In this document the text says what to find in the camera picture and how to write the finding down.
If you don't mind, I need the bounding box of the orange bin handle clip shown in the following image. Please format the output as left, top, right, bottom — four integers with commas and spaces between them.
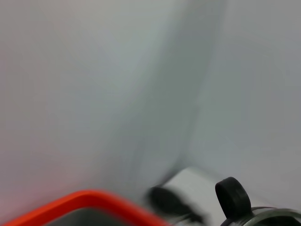
0, 189, 172, 226

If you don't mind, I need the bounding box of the glass teacup with black holder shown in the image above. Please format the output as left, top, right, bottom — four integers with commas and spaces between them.
214, 176, 301, 226

